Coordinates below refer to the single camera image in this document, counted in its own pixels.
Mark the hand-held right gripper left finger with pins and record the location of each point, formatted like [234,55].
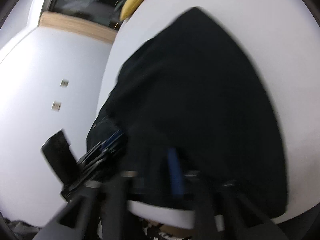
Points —
[115,205]

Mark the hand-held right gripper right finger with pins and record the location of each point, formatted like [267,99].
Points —
[176,175]

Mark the white bed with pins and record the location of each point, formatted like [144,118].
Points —
[262,30]

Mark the beige wall socket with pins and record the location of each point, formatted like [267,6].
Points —
[56,106]
[64,82]

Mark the black white patterned cloth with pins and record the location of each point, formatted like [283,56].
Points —
[162,233]

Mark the dark cloth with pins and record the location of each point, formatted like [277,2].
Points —
[22,230]

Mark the yellow pillow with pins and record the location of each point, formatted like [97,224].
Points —
[133,3]

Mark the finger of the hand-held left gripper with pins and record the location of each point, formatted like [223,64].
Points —
[112,138]
[110,155]

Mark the black pants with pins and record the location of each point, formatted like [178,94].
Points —
[187,92]

